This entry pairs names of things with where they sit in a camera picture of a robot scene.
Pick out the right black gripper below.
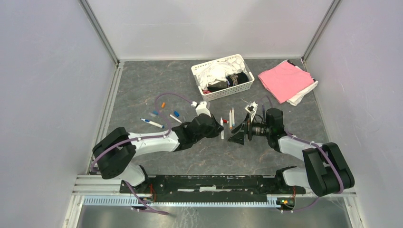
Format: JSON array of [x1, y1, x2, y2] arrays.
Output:
[[227, 113, 271, 146]]

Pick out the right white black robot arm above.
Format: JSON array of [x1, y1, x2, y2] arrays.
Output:
[[228, 108, 355, 197]]

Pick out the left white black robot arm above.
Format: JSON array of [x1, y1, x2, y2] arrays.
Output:
[[90, 114, 224, 194]]

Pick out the white pen blue tip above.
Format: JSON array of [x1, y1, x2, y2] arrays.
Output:
[[231, 107, 235, 128]]

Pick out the white pen blue ends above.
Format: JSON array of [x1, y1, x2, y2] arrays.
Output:
[[141, 118, 165, 129]]

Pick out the black cloth in basket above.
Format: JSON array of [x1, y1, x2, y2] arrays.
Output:
[[207, 72, 249, 93]]

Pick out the white plastic basket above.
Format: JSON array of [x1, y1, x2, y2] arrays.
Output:
[[191, 54, 255, 101]]

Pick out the white cloth under pink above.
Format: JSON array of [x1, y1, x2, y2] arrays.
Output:
[[282, 59, 318, 106]]

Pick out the white cloth in basket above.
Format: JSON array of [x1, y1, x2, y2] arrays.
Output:
[[195, 58, 246, 90]]

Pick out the pink folded cloth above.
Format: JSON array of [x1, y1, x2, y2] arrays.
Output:
[[258, 60, 316, 104]]

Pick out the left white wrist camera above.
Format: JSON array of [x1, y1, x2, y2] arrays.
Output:
[[191, 101, 211, 117]]

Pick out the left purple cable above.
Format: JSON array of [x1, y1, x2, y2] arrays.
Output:
[[90, 92, 193, 172]]

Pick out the purple cable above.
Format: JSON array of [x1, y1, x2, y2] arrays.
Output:
[[256, 95, 345, 213], [90, 92, 193, 172]]

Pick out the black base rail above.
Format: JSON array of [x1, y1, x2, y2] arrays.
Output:
[[134, 175, 306, 203]]

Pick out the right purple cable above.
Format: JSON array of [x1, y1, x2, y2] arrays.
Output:
[[256, 95, 345, 213]]

